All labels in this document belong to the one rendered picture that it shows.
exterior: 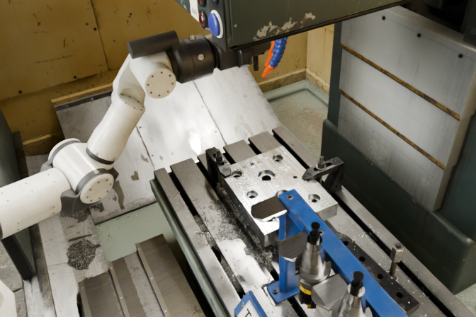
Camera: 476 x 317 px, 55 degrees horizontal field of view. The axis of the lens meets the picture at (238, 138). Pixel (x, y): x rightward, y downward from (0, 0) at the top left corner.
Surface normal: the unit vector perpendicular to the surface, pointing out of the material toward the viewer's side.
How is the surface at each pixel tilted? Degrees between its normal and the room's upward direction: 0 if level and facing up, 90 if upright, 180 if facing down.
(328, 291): 0
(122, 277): 7
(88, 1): 90
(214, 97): 24
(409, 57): 91
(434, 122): 90
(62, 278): 17
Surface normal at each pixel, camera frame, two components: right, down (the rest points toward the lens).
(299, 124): -0.06, -0.79
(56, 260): 0.21, -0.85
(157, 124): 0.10, -0.49
